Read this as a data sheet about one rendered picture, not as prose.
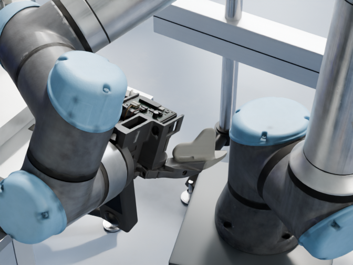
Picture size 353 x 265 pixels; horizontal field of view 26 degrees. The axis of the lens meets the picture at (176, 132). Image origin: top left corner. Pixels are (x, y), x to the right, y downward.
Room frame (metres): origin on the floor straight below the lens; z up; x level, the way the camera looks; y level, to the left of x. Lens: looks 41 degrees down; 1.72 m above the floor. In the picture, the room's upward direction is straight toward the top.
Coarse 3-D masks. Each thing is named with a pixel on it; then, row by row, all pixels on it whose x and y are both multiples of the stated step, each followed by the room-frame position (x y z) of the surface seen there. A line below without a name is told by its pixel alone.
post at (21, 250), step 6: (12, 240) 1.25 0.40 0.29; (18, 246) 1.26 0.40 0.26; (24, 246) 1.28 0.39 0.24; (30, 246) 1.29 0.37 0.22; (18, 252) 1.26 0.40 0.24; (24, 252) 1.27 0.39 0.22; (30, 252) 1.29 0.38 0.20; (18, 258) 1.26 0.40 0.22; (24, 258) 1.27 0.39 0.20; (30, 258) 1.29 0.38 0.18; (18, 264) 1.25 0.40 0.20; (24, 264) 1.27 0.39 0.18; (30, 264) 1.28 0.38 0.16
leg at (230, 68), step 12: (228, 0) 1.84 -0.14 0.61; (240, 0) 1.84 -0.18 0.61; (228, 12) 1.84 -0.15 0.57; (240, 12) 1.85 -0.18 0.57; (228, 60) 1.84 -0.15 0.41; (228, 72) 1.84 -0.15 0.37; (228, 84) 1.84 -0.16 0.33; (228, 96) 1.84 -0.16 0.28; (228, 108) 1.84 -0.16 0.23; (228, 120) 1.84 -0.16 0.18
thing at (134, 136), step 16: (128, 112) 0.72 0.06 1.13; (144, 112) 0.72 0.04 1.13; (160, 112) 0.72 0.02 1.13; (128, 128) 0.68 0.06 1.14; (144, 128) 0.68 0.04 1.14; (160, 128) 0.69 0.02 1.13; (176, 128) 0.72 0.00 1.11; (128, 144) 0.65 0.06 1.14; (144, 144) 0.69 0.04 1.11; (160, 144) 0.68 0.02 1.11; (128, 160) 0.64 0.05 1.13; (144, 160) 0.68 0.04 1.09; (160, 160) 0.69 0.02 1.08; (128, 176) 0.63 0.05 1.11; (144, 176) 0.67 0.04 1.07
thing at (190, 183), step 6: (216, 126) 1.86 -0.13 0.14; (216, 132) 1.84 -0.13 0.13; (222, 132) 1.83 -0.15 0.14; (228, 132) 1.83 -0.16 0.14; (216, 138) 1.81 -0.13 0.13; (222, 138) 1.82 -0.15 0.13; (228, 138) 1.82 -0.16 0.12; (216, 144) 1.79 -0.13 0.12; (222, 144) 1.80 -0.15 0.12; (228, 144) 1.82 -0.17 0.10; (198, 174) 1.70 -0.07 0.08; (186, 180) 1.69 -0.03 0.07; (192, 180) 1.68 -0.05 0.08; (186, 186) 1.69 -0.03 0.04; (192, 186) 1.67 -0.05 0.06; (186, 192) 1.69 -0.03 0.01; (186, 198) 1.67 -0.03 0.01; (186, 204) 1.65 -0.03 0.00
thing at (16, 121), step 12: (0, 72) 1.14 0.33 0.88; (0, 84) 1.11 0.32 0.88; (12, 84) 1.11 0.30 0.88; (0, 96) 1.07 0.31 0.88; (12, 96) 1.07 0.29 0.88; (0, 108) 1.04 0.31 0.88; (12, 108) 1.04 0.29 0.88; (24, 108) 1.00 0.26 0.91; (0, 120) 1.00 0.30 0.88; (12, 120) 0.97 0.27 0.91; (24, 120) 0.99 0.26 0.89; (0, 132) 0.94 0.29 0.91; (12, 132) 0.97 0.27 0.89; (0, 144) 0.94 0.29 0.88
